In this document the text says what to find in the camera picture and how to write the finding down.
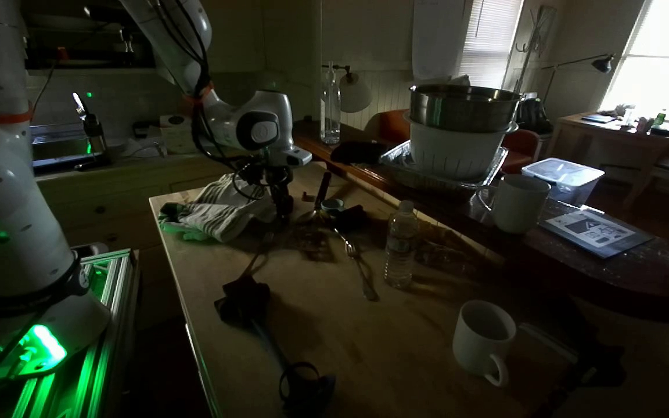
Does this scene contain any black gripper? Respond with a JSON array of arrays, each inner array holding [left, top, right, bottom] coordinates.
[[244, 157, 296, 228]]

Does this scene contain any white striped towel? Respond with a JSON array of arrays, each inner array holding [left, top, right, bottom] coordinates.
[[156, 172, 276, 247]]

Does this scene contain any clear pump sanitizer bottle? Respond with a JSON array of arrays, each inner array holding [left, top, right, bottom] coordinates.
[[319, 66, 349, 149]]

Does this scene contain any clear plastic water bottle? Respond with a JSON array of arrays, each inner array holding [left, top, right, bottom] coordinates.
[[384, 199, 422, 294]]

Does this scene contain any white paper roll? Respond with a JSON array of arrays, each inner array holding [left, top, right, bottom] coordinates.
[[156, 114, 197, 154]]

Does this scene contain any white lamp shade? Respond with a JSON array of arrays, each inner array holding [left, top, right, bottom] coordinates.
[[338, 66, 374, 114]]

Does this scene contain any steel mixing bowl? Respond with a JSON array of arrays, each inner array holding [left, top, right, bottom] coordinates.
[[408, 81, 522, 135]]

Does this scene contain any black device with green light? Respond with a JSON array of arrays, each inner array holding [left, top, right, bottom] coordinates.
[[69, 91, 109, 159]]

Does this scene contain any large white mug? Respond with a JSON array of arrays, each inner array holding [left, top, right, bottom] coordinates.
[[476, 172, 553, 238]]

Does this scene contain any small white mug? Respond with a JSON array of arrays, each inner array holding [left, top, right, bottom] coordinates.
[[451, 297, 521, 390]]

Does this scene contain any narrow bright window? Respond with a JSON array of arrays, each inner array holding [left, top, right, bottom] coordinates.
[[460, 0, 524, 56]]

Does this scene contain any clear plastic lidded container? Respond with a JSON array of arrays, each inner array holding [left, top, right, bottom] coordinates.
[[521, 157, 608, 207]]

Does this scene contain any wooden desk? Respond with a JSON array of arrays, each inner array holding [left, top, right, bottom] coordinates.
[[553, 111, 669, 171]]

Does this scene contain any black desk lamp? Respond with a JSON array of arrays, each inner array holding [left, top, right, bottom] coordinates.
[[533, 51, 618, 79]]

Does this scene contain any large bright window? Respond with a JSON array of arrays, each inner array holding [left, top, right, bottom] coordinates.
[[600, 0, 669, 125]]

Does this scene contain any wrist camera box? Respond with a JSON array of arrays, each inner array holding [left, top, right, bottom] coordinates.
[[278, 146, 316, 171]]

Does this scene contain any slotted spatula with black handle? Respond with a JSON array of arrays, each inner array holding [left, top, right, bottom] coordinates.
[[295, 164, 338, 265]]

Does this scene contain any brown wooden table rail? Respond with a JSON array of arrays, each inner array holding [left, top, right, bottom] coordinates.
[[296, 138, 503, 265]]

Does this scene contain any black clamp mount with rod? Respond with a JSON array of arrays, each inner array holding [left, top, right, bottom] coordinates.
[[214, 274, 338, 418]]

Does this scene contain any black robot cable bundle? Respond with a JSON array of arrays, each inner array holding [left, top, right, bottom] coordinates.
[[147, 0, 274, 204]]

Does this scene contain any dark wall shelf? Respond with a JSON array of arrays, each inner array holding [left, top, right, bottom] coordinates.
[[21, 0, 157, 75]]

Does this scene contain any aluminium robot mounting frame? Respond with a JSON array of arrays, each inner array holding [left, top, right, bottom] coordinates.
[[0, 247, 142, 418]]

